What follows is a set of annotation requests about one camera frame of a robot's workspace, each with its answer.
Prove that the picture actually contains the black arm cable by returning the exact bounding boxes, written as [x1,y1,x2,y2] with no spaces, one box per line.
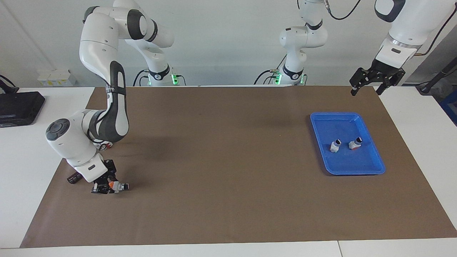
[323,0,457,57]
[87,84,116,146]

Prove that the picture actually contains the brown table mat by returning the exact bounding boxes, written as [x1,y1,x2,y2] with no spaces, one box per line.
[20,86,457,248]

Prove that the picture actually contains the black curved stand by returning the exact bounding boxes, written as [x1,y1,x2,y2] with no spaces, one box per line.
[0,75,19,94]

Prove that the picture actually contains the black tripod stand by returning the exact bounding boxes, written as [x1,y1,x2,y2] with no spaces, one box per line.
[416,57,457,95]

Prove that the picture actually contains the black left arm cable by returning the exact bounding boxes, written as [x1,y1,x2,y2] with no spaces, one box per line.
[323,0,457,57]

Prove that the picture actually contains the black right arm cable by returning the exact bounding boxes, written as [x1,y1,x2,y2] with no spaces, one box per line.
[87,84,116,146]

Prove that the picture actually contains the blue crate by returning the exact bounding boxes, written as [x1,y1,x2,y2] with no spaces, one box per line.
[439,89,457,126]

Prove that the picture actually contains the black box device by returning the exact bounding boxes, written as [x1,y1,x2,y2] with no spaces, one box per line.
[0,91,46,127]

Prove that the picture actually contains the black left base cables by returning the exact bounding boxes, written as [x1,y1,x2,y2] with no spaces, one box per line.
[254,54,288,85]

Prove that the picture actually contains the black right base cables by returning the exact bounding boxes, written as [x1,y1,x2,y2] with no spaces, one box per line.
[132,69,186,87]

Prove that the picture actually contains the white power strip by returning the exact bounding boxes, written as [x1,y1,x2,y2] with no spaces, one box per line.
[37,69,77,87]

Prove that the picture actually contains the orange white rotary switch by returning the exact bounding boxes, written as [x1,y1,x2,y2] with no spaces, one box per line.
[109,181,130,193]

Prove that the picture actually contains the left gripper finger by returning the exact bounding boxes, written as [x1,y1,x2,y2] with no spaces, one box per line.
[375,72,406,96]
[349,67,376,96]

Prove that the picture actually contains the black base cables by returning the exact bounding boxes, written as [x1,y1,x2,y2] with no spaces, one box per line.
[254,54,288,85]
[132,69,186,87]

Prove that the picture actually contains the blue plastic tray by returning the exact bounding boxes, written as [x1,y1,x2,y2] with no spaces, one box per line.
[310,112,386,176]

